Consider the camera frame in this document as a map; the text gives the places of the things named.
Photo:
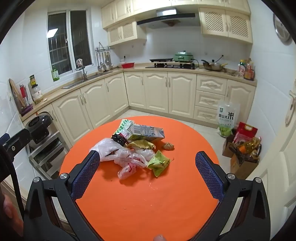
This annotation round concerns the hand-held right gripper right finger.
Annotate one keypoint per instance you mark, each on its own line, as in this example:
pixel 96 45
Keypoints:
pixel 209 176

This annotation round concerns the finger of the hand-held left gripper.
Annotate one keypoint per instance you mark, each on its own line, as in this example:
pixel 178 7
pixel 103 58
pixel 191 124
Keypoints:
pixel 16 141

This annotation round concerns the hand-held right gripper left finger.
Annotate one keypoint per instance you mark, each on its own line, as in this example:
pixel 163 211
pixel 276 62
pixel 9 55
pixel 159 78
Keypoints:
pixel 86 176

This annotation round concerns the white plastic bag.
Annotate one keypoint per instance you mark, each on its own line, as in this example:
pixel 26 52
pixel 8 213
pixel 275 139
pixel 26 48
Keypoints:
pixel 106 147

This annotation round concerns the red print plastic bag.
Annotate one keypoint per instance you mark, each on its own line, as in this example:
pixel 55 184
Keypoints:
pixel 129 168

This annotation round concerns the black snack packet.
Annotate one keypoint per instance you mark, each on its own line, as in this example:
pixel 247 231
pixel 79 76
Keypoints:
pixel 118 139

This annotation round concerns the brown paper ball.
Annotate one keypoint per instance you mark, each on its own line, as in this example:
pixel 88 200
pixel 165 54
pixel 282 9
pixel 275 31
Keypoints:
pixel 168 146

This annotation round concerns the green snack packet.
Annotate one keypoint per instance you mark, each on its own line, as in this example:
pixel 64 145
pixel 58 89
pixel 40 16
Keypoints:
pixel 159 163

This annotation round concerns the green white wrapper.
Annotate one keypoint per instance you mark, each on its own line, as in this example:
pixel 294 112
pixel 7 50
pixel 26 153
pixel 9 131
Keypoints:
pixel 123 125

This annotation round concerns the gold foil wrapper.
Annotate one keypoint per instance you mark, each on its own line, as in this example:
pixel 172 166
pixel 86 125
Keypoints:
pixel 141 144

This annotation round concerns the blue white milk carton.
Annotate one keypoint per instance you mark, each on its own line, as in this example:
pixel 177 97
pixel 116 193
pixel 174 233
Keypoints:
pixel 148 133

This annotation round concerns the person's left hand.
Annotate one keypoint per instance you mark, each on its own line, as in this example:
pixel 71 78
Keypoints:
pixel 8 208

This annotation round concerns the black rice cooker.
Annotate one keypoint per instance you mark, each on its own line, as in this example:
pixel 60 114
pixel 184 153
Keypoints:
pixel 39 125

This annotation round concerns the purple utensil holder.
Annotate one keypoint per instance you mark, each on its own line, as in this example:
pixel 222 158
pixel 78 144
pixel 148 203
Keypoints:
pixel 26 110

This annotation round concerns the metal shelf rack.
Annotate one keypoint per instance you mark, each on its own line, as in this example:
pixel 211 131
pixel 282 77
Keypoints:
pixel 46 155

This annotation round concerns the small cardboard box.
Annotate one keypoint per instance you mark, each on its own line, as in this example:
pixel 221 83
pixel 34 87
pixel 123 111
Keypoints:
pixel 227 147

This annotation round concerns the large cardboard box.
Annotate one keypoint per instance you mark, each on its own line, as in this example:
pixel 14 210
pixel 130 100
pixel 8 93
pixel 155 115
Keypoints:
pixel 242 168

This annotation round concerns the wooden cutting board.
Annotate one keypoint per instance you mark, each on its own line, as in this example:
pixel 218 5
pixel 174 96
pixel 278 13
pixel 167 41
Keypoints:
pixel 15 92

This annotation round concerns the small brown bottle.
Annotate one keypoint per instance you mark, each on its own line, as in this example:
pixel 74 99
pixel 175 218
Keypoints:
pixel 254 154

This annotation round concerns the large glass jar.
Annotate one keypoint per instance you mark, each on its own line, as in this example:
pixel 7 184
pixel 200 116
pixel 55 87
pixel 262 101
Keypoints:
pixel 37 93

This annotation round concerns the cooking oil bottle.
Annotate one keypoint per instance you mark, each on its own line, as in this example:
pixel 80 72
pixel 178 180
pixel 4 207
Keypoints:
pixel 251 144

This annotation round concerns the red rice bag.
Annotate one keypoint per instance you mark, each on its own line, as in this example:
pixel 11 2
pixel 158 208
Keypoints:
pixel 246 132

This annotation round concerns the cream drawer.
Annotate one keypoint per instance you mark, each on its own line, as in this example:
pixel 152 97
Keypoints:
pixel 211 84
pixel 210 100
pixel 205 114

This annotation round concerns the yellow label bottle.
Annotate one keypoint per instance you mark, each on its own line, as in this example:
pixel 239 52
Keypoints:
pixel 33 81

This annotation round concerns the clear rice bag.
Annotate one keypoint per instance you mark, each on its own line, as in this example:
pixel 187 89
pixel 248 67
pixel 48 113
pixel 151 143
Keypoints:
pixel 227 115

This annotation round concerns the white door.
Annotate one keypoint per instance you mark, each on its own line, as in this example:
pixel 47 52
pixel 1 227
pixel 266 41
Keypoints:
pixel 277 173

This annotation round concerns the green bottle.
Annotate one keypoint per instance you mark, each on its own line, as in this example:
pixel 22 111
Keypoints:
pixel 55 74

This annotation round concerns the metal faucet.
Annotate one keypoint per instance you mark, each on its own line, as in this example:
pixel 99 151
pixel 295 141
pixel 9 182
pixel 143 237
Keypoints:
pixel 84 74

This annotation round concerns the steel sink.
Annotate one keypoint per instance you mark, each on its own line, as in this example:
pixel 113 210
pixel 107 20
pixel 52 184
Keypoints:
pixel 90 77

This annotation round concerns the pale cloth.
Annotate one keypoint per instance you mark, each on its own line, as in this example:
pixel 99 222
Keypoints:
pixel 79 62

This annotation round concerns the cream base cabinets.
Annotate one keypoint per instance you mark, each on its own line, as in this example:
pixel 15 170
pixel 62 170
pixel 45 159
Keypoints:
pixel 155 90

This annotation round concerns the kitchen window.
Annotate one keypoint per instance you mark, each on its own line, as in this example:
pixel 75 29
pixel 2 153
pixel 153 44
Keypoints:
pixel 57 46

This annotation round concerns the metal wok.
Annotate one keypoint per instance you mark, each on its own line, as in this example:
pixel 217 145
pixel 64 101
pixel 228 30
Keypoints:
pixel 212 66

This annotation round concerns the cluster of condiment bottles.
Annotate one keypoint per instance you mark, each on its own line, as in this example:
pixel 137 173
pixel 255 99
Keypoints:
pixel 247 69

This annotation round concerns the black gas hob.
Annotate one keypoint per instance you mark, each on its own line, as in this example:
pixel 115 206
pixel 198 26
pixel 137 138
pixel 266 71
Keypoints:
pixel 171 66

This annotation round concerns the red basin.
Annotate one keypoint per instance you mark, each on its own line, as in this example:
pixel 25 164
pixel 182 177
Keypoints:
pixel 128 65

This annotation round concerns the green electric pot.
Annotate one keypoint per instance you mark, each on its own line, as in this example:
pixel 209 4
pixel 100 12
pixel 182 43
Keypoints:
pixel 183 56

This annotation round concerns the black griddle pan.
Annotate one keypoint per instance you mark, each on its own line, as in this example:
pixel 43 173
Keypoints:
pixel 160 60

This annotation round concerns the hanging kitchen utensils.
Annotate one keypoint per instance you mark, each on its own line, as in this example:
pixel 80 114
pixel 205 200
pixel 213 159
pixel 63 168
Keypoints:
pixel 104 49

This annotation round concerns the range hood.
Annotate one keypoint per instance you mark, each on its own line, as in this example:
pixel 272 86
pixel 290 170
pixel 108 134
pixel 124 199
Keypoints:
pixel 166 18

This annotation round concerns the lattice door wall cabinet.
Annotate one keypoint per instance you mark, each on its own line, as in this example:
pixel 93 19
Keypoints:
pixel 224 24
pixel 122 33

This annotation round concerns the round wall clock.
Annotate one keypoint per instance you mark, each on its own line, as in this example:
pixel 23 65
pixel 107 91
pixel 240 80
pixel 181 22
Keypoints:
pixel 283 32

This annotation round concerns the cream wall cabinets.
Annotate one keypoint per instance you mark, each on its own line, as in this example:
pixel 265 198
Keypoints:
pixel 120 10

